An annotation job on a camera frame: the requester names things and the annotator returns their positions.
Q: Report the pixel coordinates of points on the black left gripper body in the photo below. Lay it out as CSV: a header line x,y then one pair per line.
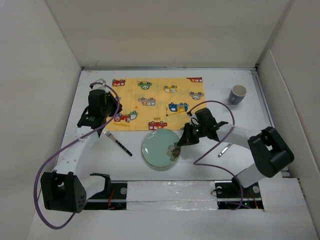
x,y
110,106

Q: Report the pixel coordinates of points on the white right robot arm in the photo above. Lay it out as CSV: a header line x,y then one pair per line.
x,y
270,152

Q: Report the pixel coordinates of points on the light green floral plate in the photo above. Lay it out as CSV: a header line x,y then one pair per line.
x,y
160,150

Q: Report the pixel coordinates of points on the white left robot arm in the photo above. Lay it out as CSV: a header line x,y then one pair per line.
x,y
62,189

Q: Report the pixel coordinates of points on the white lavender cup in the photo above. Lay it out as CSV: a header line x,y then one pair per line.
x,y
237,94

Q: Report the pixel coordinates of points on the yellow cartoon print cloth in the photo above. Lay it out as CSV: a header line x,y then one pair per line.
x,y
149,104

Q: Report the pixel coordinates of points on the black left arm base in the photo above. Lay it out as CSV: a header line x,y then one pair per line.
x,y
114,199

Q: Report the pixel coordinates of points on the silver spoon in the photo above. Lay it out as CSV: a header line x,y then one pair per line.
x,y
224,150

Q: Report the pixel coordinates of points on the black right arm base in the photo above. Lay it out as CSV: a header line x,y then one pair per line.
x,y
229,196

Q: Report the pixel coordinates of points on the black handled fork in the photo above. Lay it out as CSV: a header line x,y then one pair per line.
x,y
110,136

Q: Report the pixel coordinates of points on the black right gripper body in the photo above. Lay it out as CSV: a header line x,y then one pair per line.
x,y
199,130

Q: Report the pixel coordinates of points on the aluminium table edge rail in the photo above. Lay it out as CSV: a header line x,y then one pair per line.
x,y
261,97

